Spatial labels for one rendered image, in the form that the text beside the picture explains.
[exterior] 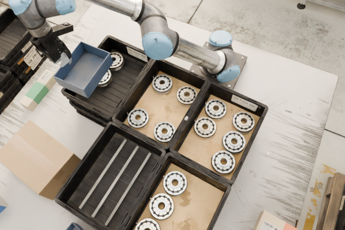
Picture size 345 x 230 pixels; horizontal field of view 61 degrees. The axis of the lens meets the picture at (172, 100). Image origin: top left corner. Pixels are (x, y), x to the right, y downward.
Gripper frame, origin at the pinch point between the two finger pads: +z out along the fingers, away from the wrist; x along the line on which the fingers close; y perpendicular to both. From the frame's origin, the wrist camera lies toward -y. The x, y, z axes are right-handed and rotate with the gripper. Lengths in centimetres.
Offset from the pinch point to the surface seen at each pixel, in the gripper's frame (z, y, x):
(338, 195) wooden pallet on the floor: 111, -34, 138
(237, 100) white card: 30, -27, 67
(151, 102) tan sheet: 32.2, -10.1, 28.4
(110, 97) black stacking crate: 30.6, -3.3, 8.2
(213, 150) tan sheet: 36, -2, 66
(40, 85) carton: 33.6, 5.4, -34.9
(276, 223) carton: 44, 14, 101
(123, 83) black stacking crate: 30.7, -13.4, 9.5
